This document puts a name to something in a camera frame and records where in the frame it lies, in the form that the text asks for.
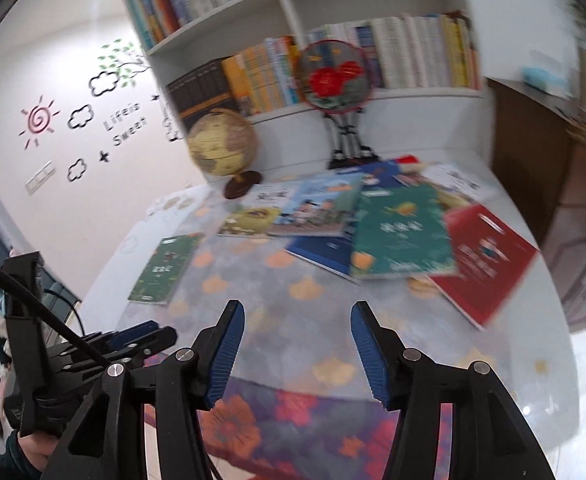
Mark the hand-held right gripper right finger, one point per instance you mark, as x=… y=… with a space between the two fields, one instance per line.
x=368 y=350

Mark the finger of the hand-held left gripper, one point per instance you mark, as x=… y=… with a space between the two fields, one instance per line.
x=133 y=332
x=158 y=342

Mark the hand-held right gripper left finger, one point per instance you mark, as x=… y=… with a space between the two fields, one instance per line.
x=225 y=355

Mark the dark blue bird cover book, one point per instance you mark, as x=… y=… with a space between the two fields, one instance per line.
x=323 y=255

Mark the green insect cover book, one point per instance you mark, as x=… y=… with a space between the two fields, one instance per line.
x=403 y=235

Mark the light blue illustrated book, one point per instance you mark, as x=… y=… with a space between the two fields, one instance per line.
x=323 y=205

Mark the person's left hand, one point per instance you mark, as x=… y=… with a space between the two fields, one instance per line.
x=33 y=455

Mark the dark green leafy book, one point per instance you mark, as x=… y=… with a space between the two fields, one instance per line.
x=165 y=270

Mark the red floral cloth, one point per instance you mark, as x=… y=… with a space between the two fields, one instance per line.
x=273 y=430

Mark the white and meadow cover book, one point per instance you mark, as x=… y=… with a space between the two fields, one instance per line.
x=253 y=220
x=460 y=177

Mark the red tassel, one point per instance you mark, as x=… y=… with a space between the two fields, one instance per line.
x=410 y=160

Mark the yellow globe on wooden base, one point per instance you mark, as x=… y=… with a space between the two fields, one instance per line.
x=220 y=140

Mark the brown wooden cabinet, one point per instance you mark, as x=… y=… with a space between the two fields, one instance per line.
x=538 y=170

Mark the row of black hardcover volumes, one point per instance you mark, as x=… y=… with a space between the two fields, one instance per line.
x=198 y=90

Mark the green tree branch decal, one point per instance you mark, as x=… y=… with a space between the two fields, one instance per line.
x=120 y=62

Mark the red flower fan ornament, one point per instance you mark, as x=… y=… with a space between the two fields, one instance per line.
x=333 y=80

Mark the row of orange yellow spines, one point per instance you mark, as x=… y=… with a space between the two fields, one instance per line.
x=263 y=75

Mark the row of pale spines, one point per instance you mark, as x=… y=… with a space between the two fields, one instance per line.
x=423 y=50

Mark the light blue tissue box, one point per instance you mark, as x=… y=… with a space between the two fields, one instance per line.
x=548 y=80

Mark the row of colourful spines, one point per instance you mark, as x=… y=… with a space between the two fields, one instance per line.
x=183 y=5

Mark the white bookshelf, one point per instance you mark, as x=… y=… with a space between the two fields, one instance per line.
x=373 y=0

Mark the white light switch panel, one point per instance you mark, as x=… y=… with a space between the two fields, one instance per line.
x=40 y=177

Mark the black cloud wall decal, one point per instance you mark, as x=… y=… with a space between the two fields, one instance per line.
x=80 y=117
x=109 y=82
x=76 y=170

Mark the black star wall decal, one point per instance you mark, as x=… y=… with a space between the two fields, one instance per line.
x=104 y=156

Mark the black lettering wall decal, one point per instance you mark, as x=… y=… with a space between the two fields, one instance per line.
x=123 y=127

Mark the swing bear wall decal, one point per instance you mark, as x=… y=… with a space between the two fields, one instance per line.
x=170 y=122

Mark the red sun wall decal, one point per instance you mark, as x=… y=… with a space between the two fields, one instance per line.
x=39 y=120

